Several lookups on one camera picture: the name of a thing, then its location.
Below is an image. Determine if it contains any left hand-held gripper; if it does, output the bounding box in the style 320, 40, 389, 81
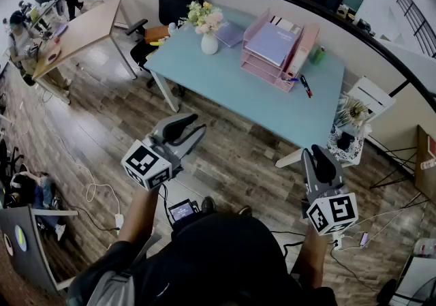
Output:
121, 112, 207, 192

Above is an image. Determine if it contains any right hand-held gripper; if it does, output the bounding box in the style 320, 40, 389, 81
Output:
301, 144, 359, 236

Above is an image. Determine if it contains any pink mesh tray organizer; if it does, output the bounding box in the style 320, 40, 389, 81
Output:
240, 7, 306, 93

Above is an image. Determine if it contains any small purple notebook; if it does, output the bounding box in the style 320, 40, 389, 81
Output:
214, 20, 245, 48

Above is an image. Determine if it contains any large purple notebook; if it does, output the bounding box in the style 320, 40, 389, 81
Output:
245, 21, 296, 67

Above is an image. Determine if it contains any person's left forearm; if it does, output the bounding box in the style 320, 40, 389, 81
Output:
117, 185, 161, 245

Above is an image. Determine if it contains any grey shoulder bag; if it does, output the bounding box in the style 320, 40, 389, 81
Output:
87, 232, 163, 306

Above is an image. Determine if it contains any person's right forearm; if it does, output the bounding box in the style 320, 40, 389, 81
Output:
296, 229, 334, 291

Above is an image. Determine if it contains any white side stand with plant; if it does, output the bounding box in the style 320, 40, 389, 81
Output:
347, 76, 396, 121

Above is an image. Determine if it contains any small black object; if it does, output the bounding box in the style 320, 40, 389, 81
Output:
337, 132, 354, 151

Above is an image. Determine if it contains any side table with patterned cloth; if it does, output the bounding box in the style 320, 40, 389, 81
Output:
326, 122, 365, 168

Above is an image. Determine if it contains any dried flower decoration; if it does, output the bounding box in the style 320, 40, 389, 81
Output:
335, 95, 371, 128

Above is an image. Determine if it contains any person's left shoe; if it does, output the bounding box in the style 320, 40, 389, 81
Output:
200, 196, 216, 214

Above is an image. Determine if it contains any small screen device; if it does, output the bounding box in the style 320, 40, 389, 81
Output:
168, 198, 198, 224

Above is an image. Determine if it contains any black and red marker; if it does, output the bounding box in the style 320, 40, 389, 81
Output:
299, 74, 313, 99

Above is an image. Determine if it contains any white vase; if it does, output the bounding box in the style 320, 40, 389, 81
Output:
200, 31, 219, 56

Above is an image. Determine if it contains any orange box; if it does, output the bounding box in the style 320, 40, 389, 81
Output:
144, 25, 170, 44

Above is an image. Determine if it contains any brown wooden board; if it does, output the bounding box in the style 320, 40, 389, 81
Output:
414, 124, 436, 203

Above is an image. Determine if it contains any green bottle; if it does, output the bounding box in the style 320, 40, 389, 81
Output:
311, 44, 327, 66

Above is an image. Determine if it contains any pastel flower bouquet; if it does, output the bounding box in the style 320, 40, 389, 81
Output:
185, 0, 225, 35

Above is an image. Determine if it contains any peach file box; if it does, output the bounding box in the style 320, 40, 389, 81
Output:
284, 22, 320, 79

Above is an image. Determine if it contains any person's black clothed torso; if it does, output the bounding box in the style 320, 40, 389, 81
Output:
66, 212, 338, 306

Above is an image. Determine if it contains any light wooden table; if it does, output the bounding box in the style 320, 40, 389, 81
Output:
32, 0, 138, 105

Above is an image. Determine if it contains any white booklet with black stripes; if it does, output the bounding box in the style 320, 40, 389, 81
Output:
271, 15, 294, 31

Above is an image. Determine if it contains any black metal railing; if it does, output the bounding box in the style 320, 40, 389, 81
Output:
396, 0, 436, 57

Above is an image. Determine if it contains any grey board with stickers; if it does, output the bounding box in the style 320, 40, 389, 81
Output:
0, 205, 79, 295

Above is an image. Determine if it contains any black wire stand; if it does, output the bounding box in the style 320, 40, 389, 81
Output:
366, 134, 430, 189

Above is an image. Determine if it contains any white cable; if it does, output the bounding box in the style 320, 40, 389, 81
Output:
50, 127, 122, 217

